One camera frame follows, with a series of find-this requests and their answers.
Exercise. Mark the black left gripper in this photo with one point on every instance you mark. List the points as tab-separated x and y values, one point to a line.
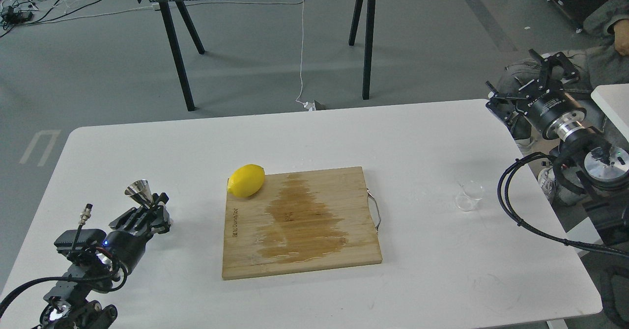
132	231

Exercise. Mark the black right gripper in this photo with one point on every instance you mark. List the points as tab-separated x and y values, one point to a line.
550	110

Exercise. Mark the steel jigger measuring cup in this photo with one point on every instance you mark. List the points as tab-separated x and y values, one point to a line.
140	192

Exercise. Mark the small clear glass cup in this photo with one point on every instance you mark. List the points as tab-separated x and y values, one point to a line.
469	195

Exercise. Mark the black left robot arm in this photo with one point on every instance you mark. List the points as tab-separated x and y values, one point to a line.
99	262

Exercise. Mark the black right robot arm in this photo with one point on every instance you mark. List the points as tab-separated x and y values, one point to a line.
585	162

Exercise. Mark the person's hand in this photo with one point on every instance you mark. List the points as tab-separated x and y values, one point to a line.
621	34

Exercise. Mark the seated person grey clothes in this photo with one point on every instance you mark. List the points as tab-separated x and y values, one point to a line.
600	65

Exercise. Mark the white side table corner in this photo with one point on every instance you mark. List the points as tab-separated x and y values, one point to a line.
613	100

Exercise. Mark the yellow lemon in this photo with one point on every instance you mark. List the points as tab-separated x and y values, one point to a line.
246	181

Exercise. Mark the bamboo cutting board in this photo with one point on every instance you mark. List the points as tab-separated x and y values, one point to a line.
300	222

